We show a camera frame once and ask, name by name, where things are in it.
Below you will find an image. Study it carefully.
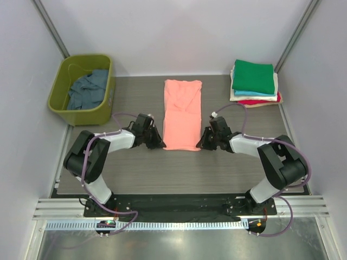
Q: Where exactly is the green folded t shirt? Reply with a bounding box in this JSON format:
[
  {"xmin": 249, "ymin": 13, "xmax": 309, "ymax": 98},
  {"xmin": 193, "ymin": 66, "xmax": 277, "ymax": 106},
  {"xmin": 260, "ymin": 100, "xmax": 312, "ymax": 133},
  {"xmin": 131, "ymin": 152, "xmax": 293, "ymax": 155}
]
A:
[{"xmin": 232, "ymin": 60, "xmax": 275, "ymax": 95}]

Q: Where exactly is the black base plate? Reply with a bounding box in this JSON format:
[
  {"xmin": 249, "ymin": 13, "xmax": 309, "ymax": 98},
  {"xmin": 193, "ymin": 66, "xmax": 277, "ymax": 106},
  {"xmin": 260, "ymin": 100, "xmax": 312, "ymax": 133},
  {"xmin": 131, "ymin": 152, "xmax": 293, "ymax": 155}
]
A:
[{"xmin": 83, "ymin": 193, "xmax": 277, "ymax": 223}]

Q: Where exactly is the white folded t shirt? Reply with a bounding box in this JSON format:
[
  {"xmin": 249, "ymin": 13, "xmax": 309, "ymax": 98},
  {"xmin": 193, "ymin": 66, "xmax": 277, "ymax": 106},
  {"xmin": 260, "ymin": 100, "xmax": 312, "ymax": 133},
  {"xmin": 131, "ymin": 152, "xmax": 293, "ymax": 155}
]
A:
[{"xmin": 230, "ymin": 90, "xmax": 278, "ymax": 102}]

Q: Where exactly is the tan folded t shirt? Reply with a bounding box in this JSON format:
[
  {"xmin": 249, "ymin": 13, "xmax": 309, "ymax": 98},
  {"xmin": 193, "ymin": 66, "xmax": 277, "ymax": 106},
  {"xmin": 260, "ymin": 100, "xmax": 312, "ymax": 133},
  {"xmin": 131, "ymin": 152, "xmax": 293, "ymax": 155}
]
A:
[{"xmin": 242, "ymin": 91, "xmax": 284, "ymax": 109}]

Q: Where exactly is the olive green plastic bin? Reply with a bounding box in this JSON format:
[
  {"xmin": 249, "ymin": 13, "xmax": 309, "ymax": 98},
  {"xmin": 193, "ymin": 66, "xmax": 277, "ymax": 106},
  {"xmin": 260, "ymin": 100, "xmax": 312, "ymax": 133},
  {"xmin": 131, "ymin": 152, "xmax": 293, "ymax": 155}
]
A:
[{"xmin": 48, "ymin": 54, "xmax": 115, "ymax": 126}]

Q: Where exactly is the blue grey t shirt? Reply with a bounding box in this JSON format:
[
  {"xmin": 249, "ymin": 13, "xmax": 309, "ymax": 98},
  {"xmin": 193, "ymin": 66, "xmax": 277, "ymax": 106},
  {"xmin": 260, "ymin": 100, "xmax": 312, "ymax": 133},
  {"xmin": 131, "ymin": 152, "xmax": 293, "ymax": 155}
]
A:
[{"xmin": 67, "ymin": 69, "xmax": 108, "ymax": 110}]

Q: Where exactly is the left aluminium frame post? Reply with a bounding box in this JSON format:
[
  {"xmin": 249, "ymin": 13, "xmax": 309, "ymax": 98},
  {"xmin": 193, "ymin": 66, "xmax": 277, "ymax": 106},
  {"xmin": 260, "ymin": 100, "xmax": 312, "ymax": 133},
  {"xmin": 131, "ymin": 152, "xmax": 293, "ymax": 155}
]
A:
[{"xmin": 31, "ymin": 0, "xmax": 70, "ymax": 59}]

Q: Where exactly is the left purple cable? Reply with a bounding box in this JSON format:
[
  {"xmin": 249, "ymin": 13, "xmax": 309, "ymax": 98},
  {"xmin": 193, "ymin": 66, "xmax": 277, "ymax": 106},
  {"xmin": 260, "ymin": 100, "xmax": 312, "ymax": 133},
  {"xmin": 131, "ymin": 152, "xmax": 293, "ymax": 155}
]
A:
[{"xmin": 55, "ymin": 112, "xmax": 139, "ymax": 249}]

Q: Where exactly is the red folded t shirt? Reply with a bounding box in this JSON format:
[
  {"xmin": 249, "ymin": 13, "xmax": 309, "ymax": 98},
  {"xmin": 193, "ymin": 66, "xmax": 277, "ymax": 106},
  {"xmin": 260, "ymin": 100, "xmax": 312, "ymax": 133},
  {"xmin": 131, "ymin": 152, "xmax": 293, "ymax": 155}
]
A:
[{"xmin": 238, "ymin": 100, "xmax": 277, "ymax": 108}]

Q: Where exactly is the light blue folded t shirt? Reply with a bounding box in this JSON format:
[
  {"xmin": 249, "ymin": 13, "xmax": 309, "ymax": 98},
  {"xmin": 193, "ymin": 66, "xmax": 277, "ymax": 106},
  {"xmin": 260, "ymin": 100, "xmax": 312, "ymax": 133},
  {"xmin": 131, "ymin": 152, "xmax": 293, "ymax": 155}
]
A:
[{"xmin": 234, "ymin": 90, "xmax": 277, "ymax": 97}]

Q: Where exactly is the salmon pink t shirt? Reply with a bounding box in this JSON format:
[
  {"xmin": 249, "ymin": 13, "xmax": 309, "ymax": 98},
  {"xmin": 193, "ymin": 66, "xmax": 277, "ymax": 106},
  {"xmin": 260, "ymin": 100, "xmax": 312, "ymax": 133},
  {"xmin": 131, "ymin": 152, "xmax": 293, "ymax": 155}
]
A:
[{"xmin": 163, "ymin": 80, "xmax": 202, "ymax": 152}]

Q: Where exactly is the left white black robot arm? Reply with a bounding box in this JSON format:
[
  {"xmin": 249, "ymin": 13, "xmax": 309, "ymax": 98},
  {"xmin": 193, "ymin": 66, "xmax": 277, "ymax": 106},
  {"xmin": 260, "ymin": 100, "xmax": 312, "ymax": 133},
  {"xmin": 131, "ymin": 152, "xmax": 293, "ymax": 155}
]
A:
[{"xmin": 63, "ymin": 114, "xmax": 166, "ymax": 217}]

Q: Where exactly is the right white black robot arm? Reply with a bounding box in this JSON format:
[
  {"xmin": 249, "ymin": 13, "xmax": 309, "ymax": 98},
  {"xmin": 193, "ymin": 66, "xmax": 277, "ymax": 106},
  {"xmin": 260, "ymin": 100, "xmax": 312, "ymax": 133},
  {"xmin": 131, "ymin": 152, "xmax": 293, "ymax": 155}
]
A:
[{"xmin": 196, "ymin": 116, "xmax": 310, "ymax": 215}]

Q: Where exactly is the white slotted cable duct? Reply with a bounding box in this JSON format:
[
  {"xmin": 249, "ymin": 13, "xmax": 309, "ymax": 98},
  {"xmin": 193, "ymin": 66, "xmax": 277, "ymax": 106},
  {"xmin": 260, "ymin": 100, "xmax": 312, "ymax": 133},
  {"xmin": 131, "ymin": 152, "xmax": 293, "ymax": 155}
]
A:
[{"xmin": 46, "ymin": 219, "xmax": 248, "ymax": 231}]

